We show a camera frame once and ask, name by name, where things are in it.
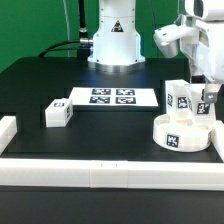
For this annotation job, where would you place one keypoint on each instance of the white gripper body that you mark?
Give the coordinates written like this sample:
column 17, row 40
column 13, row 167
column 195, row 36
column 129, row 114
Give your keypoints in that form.
column 204, row 47

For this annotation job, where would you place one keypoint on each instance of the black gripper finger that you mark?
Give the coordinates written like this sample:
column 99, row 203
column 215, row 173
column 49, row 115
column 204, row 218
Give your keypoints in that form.
column 210, row 92

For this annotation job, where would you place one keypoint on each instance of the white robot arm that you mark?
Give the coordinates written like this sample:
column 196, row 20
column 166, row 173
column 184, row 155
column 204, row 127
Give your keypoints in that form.
column 117, row 44

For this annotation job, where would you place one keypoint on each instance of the white front fence bar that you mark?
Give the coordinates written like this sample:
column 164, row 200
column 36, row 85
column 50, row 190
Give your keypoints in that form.
column 112, row 174

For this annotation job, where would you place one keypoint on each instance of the white marker sheet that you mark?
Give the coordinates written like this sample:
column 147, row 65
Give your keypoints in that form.
column 140, row 97

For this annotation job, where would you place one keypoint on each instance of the white left fence bar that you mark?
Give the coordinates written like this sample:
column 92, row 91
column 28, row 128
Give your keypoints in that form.
column 8, row 129

